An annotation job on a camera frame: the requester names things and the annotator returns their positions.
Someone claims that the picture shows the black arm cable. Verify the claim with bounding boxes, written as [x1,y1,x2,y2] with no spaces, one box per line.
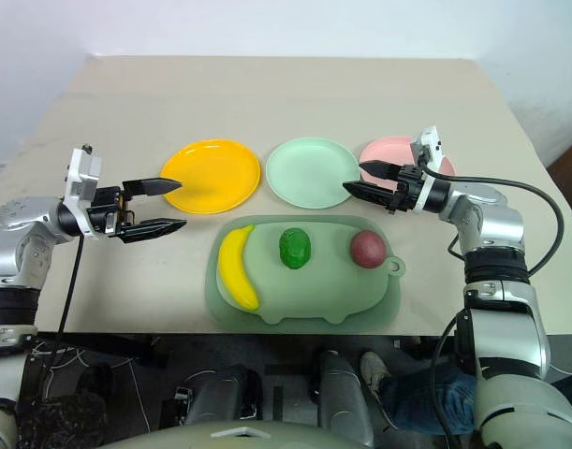
[418,156,566,280]
[431,306,474,449]
[55,233,86,338]

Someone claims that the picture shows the pink plate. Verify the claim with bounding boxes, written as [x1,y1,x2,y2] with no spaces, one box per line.
[359,136,457,186]

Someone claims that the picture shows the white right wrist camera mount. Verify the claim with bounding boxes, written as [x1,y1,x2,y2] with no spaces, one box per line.
[408,124,445,212]

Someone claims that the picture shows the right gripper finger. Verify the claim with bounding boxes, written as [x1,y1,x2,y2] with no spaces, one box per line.
[342,181,398,209]
[359,159,403,182]

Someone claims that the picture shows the yellow banana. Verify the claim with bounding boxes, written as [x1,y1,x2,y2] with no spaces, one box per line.
[217,224,261,311]

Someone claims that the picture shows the blue jeans leg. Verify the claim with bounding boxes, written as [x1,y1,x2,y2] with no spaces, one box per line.
[376,362,479,435]

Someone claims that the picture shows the black fuzzy object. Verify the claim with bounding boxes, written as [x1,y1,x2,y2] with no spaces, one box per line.
[18,392,110,449]

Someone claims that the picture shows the white sneaker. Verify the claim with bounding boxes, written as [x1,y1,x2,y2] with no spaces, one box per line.
[359,351,391,392]

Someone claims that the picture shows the grey-green robot torso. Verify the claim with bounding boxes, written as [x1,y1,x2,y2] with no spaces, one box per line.
[97,415,389,449]

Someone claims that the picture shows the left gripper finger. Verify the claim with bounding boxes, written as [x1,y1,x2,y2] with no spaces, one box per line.
[121,177,183,198]
[110,218,189,245]

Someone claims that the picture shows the translucent green mat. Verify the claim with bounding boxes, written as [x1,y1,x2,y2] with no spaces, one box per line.
[204,213,404,335]

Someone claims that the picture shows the yellow plate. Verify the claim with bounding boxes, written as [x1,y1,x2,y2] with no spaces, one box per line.
[160,138,261,214]

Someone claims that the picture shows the dark grey rounded shape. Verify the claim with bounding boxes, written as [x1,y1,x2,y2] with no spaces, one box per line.
[313,349,376,445]
[184,364,264,427]

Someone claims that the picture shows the dark red fruit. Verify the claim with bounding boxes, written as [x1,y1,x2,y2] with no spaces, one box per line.
[349,230,388,270]

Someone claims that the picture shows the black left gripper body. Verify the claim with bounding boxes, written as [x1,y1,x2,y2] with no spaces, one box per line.
[86,184,137,239]

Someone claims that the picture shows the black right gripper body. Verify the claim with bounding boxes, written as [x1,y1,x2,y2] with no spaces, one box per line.
[387,164,425,215]

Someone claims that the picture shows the green toy pepper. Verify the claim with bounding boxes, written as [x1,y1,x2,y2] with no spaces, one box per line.
[278,227,313,270]

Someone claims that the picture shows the light green pig-shaped board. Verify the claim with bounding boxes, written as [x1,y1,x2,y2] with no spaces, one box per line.
[216,221,405,326]

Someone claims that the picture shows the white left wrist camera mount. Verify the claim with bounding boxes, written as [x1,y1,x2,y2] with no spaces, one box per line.
[62,144,103,240]

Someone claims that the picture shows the light green plate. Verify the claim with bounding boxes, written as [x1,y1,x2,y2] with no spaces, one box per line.
[265,136,360,209]

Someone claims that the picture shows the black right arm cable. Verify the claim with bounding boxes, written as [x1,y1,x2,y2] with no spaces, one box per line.
[418,156,566,280]
[431,306,474,449]

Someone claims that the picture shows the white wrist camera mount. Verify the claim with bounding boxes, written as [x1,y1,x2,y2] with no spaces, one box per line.
[62,144,103,240]
[408,124,445,212]

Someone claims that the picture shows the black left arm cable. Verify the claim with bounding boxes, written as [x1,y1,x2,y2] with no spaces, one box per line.
[55,233,86,338]

